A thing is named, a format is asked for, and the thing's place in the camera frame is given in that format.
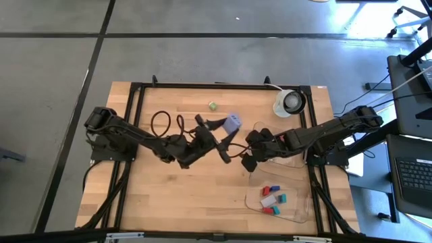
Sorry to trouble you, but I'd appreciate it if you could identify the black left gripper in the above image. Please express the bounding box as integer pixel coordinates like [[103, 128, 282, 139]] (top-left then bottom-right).
[[168, 113, 241, 169]]

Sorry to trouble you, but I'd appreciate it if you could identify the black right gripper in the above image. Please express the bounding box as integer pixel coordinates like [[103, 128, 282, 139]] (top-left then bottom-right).
[[240, 128, 294, 173]]

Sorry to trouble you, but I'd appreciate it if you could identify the lavender wall charger block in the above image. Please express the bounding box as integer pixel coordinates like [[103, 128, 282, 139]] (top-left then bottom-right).
[[222, 113, 243, 134]]

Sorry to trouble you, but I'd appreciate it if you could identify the white digital clock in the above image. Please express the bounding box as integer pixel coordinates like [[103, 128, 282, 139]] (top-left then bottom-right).
[[260, 194, 277, 208]]

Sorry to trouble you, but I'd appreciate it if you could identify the office chair base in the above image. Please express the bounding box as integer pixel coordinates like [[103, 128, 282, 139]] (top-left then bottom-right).
[[386, 5, 432, 40]]

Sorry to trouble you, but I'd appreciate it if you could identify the clear plastic bin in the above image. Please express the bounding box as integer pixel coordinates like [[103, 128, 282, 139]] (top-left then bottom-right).
[[252, 121, 310, 169], [244, 165, 311, 224]]

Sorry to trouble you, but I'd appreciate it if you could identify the white paper sheet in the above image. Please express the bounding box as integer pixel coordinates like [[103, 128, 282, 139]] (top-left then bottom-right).
[[339, 134, 365, 178]]

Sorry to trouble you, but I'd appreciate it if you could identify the black diagonal stand pole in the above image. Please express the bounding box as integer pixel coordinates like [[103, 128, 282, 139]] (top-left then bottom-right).
[[346, 119, 401, 159], [400, 35, 432, 67]]

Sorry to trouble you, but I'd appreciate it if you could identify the dark grey side desk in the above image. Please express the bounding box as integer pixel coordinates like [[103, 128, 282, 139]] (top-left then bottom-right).
[[386, 53, 432, 139]]

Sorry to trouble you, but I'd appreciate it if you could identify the black laptop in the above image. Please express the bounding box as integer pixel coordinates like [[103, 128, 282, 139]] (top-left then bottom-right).
[[386, 134, 432, 220]]

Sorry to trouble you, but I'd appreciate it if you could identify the grey chair leg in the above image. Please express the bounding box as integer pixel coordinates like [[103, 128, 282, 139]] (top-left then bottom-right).
[[0, 146, 26, 163]]

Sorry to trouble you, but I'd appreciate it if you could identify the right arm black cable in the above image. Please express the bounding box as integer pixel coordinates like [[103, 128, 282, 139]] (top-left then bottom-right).
[[225, 141, 252, 159]]

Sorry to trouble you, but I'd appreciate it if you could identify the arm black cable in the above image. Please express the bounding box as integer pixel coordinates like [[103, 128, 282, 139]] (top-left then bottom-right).
[[225, 141, 252, 159], [150, 110, 186, 139]]

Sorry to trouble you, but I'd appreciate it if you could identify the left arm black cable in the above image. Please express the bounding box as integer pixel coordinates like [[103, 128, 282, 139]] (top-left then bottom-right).
[[150, 110, 186, 139]]

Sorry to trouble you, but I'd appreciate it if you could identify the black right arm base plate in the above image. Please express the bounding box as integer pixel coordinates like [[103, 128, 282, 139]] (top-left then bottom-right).
[[308, 138, 350, 167]]

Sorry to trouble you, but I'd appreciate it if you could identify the black camera rail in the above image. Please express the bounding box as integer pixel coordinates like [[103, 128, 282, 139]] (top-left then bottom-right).
[[0, 226, 432, 243]]

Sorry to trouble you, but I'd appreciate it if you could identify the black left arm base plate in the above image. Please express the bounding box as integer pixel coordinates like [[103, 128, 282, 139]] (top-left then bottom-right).
[[90, 134, 140, 162]]

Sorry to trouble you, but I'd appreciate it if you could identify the white cable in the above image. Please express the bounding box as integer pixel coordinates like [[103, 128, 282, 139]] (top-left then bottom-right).
[[362, 63, 432, 117]]

